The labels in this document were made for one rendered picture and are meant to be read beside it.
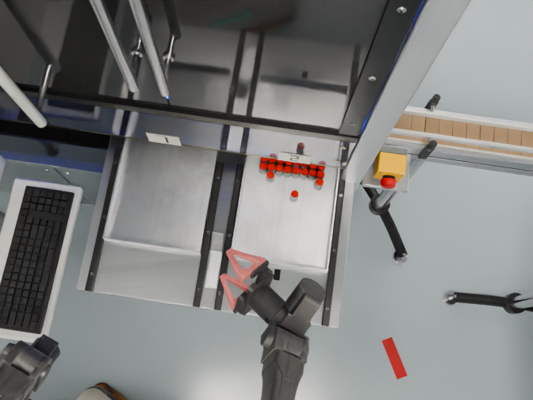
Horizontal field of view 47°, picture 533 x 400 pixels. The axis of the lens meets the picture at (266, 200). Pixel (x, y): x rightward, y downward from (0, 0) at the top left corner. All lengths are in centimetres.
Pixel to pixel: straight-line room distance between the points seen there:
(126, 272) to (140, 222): 14
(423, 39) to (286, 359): 59
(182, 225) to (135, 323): 95
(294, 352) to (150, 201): 72
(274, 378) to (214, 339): 143
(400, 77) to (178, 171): 79
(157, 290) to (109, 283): 13
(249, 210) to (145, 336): 102
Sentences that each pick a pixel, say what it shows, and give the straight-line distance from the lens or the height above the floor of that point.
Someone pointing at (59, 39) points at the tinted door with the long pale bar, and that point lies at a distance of 124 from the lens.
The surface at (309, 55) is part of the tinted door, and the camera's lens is 109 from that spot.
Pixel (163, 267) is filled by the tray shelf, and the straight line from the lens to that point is 165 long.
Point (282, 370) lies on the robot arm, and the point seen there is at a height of 140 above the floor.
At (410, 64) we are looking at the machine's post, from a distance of 107.
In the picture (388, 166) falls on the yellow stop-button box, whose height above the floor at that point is 103.
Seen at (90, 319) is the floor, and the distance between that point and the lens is 258.
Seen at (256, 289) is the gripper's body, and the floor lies 131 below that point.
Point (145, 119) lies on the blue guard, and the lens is 149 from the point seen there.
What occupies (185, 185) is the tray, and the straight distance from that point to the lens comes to 169.
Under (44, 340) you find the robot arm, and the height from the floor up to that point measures 127.
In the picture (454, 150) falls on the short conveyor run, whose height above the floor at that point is 93.
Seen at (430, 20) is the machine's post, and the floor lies 171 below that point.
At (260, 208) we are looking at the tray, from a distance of 166.
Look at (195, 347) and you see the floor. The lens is 250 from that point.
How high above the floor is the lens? 249
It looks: 75 degrees down
